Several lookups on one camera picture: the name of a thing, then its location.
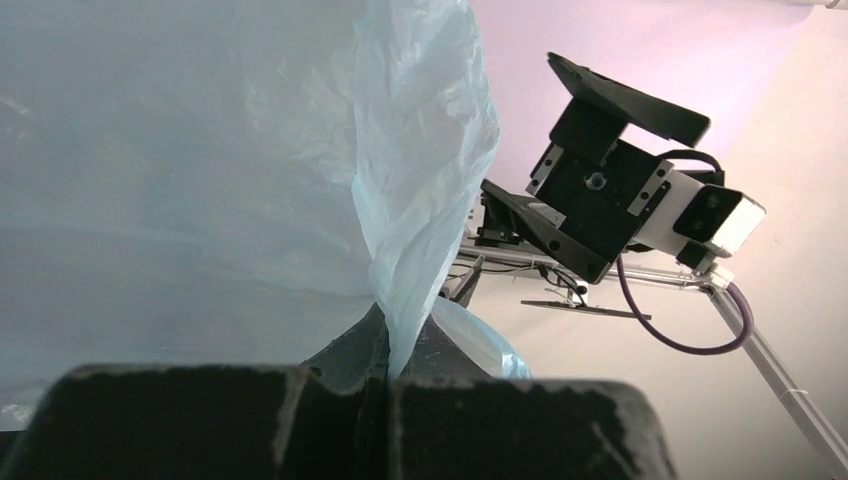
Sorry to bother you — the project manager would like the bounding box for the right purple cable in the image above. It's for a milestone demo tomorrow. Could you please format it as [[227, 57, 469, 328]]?
[[616, 254, 757, 357]]

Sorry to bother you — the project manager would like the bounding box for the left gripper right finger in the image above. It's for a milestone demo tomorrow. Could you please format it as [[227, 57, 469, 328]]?
[[387, 319, 677, 479]]

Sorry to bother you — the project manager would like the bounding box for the light blue plastic bag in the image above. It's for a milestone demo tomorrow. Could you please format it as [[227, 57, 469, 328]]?
[[1, 1, 501, 431]]

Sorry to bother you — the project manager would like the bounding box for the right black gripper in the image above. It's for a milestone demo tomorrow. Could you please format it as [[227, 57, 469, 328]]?
[[480, 52, 711, 284]]

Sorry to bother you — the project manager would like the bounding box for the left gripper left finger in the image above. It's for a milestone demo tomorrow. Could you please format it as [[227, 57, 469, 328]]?
[[1, 307, 389, 479]]

